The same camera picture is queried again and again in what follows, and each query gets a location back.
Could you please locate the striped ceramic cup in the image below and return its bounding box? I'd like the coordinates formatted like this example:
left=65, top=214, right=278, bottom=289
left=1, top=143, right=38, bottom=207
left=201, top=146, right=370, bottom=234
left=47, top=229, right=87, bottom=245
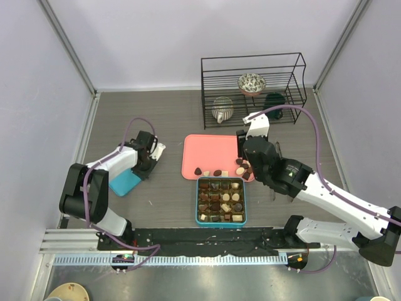
left=212, top=97, right=234, bottom=124

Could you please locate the blue tin lid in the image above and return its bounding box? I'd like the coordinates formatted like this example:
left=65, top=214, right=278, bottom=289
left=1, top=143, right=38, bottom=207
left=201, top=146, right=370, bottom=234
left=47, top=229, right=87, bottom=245
left=109, top=169, right=142, bottom=197

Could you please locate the blue chocolate tin box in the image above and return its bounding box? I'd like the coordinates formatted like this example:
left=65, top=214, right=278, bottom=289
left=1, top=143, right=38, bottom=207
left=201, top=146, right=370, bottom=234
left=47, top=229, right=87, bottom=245
left=195, top=176, right=248, bottom=227

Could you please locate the white cable duct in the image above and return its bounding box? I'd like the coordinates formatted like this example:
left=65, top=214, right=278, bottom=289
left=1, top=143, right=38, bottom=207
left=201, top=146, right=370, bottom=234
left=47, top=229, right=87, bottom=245
left=53, top=253, right=288, bottom=267

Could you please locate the patterned ceramic bowl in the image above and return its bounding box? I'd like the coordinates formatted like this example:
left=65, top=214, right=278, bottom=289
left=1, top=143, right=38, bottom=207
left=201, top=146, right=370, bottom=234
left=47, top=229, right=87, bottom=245
left=237, top=73, right=266, bottom=97

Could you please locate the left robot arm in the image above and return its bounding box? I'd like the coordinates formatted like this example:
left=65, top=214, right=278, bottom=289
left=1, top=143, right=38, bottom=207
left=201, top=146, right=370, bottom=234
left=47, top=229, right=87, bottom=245
left=59, top=130, right=165, bottom=250

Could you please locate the gold plastic chocolate insert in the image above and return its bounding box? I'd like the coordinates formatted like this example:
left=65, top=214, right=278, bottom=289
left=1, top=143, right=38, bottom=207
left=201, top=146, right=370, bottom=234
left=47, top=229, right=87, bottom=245
left=198, top=178, right=245, bottom=224

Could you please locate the black wire rack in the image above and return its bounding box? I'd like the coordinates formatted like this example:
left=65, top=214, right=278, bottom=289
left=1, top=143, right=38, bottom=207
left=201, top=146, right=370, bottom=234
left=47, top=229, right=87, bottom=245
left=200, top=52, right=307, bottom=128

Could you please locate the beige plate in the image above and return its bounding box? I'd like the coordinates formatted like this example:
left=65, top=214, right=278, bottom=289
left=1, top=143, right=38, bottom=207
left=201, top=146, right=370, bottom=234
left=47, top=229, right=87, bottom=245
left=45, top=282, right=90, bottom=301

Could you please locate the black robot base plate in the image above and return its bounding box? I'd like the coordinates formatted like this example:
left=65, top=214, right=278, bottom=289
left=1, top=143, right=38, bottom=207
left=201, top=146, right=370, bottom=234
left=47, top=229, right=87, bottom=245
left=126, top=227, right=321, bottom=257

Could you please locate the dark green mug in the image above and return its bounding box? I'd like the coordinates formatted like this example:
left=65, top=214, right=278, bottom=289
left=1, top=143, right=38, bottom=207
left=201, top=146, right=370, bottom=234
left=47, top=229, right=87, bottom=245
left=263, top=93, right=286, bottom=120

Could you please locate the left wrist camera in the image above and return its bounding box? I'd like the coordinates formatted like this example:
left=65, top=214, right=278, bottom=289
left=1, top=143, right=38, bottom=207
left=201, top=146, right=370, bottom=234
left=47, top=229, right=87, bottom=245
left=150, top=142, right=166, bottom=161

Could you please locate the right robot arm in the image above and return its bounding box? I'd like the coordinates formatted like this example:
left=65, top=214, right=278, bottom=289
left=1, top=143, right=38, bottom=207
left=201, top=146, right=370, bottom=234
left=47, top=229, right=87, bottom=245
left=236, top=130, right=400, bottom=267

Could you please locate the pink tray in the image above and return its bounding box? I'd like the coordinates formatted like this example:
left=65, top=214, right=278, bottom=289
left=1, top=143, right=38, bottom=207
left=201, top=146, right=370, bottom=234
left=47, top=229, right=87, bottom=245
left=181, top=134, right=240, bottom=180

